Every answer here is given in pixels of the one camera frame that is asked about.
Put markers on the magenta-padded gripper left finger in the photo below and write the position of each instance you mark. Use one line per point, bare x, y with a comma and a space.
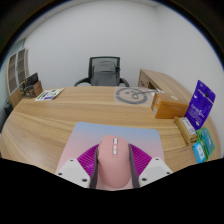
85, 163

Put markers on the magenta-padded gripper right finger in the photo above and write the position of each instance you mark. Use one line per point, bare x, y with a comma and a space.
141, 163

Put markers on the pink computer mouse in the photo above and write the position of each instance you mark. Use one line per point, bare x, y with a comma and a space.
114, 165

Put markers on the pink and blue mouse pad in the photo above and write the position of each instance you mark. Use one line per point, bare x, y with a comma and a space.
100, 133

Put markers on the tan narrow box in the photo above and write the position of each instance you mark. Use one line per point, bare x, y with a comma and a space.
186, 130

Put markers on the blue packet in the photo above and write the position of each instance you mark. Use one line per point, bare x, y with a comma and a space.
199, 152

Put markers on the orange-brown cardboard box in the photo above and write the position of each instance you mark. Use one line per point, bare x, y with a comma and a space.
168, 106

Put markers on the white sheet with coloured stickers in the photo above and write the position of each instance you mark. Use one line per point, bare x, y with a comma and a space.
49, 94

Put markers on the purple packaging bag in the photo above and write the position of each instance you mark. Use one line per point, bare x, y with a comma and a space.
200, 105

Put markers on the wooden side desk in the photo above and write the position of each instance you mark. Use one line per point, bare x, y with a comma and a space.
163, 81

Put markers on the grey backpack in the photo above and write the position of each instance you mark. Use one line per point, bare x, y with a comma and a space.
105, 73

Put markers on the black leather sofa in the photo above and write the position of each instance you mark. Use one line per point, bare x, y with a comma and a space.
5, 116

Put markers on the small dark brown carton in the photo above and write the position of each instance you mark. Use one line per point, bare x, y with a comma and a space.
22, 90

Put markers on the black tray box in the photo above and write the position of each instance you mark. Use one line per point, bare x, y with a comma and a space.
31, 79

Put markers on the black mesh office chair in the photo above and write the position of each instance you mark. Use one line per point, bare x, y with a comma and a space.
105, 58

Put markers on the wooden cabinet with glass doors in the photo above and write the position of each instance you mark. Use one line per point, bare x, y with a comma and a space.
16, 73

